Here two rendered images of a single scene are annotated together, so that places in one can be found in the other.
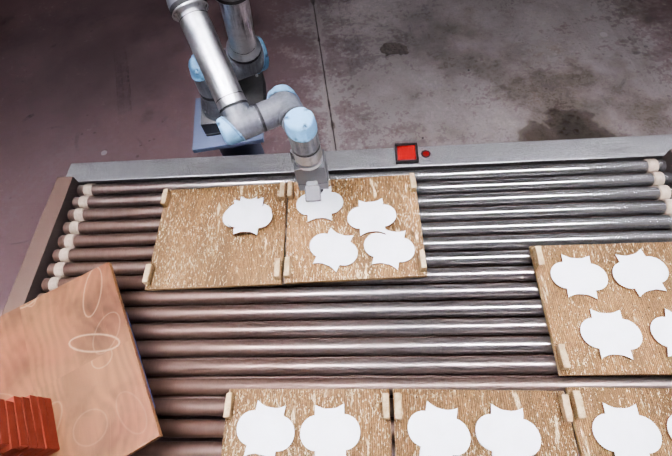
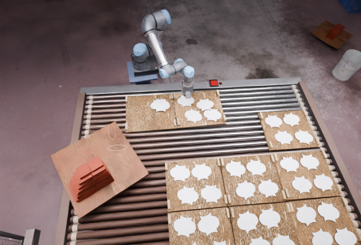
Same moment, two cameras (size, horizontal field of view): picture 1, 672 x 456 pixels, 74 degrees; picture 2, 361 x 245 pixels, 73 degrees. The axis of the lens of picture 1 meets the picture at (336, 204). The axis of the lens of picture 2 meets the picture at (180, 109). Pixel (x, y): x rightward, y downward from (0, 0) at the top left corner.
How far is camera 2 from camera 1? 0.86 m
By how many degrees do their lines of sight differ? 10
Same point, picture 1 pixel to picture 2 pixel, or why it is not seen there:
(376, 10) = (182, 24)
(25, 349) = (91, 151)
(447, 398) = (237, 159)
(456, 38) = (217, 38)
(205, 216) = (143, 106)
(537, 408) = (264, 159)
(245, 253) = (161, 118)
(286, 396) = (185, 163)
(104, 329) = (120, 143)
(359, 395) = (209, 160)
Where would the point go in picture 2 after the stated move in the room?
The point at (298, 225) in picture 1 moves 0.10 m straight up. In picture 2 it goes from (179, 108) to (179, 101)
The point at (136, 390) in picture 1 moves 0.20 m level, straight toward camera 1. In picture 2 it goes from (137, 160) to (165, 166)
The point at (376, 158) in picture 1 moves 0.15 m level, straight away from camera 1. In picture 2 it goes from (203, 85) to (201, 72)
